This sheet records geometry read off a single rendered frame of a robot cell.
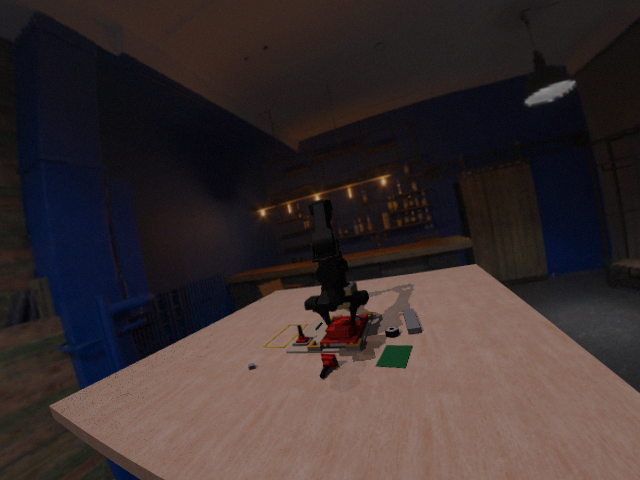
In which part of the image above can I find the black toy wheel with grey hub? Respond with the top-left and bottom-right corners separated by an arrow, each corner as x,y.
385,326 -> 400,338

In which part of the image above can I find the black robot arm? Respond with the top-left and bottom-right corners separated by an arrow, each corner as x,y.
308,199 -> 350,313

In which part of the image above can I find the green flat rectangular patch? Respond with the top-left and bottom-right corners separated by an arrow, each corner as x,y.
375,345 -> 413,368

